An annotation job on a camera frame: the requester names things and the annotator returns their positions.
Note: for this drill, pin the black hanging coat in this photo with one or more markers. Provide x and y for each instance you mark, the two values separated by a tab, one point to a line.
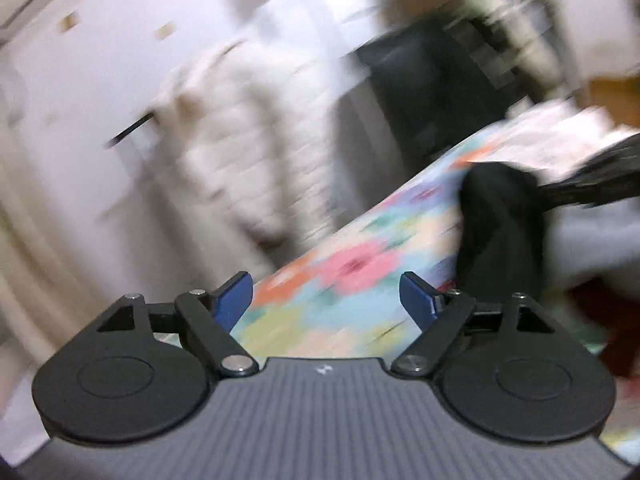
432	93

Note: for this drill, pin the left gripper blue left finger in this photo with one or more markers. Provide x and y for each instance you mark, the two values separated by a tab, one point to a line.
231	300

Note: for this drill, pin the black knit garment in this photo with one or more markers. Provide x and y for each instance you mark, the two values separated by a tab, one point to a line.
501	248

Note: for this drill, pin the white quilted puffer jacket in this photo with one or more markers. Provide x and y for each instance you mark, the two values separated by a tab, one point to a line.
252	127

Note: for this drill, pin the floral patterned bed quilt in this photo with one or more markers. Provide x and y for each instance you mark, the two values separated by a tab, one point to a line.
342	297

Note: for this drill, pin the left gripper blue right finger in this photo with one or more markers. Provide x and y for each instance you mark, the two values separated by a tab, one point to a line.
421	301

